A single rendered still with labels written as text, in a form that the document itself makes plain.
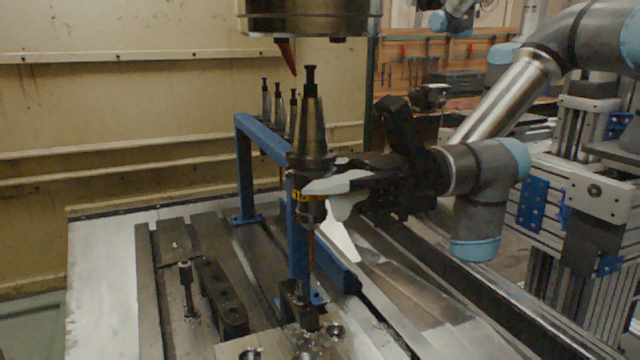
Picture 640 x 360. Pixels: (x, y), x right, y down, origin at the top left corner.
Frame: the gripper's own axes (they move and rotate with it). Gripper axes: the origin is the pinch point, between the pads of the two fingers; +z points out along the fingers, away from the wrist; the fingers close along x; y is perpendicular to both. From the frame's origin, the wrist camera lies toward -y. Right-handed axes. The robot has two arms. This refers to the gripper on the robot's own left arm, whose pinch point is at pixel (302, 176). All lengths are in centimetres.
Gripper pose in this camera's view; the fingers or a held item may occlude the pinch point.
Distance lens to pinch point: 51.8
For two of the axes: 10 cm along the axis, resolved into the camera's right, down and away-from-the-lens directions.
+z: -9.2, 1.3, -3.7
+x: -4.0, -3.2, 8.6
